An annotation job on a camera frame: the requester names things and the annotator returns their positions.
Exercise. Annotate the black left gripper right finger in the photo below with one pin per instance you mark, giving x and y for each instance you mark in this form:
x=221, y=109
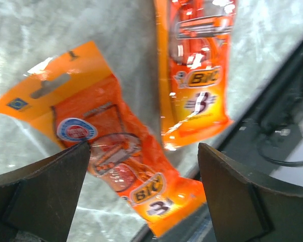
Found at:
x=247, y=205

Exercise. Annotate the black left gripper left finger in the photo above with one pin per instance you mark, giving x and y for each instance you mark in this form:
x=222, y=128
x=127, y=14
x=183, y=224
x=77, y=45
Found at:
x=41, y=198

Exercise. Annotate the orange razor pack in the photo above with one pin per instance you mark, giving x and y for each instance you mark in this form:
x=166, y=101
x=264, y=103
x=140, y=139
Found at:
x=76, y=97
x=193, y=41

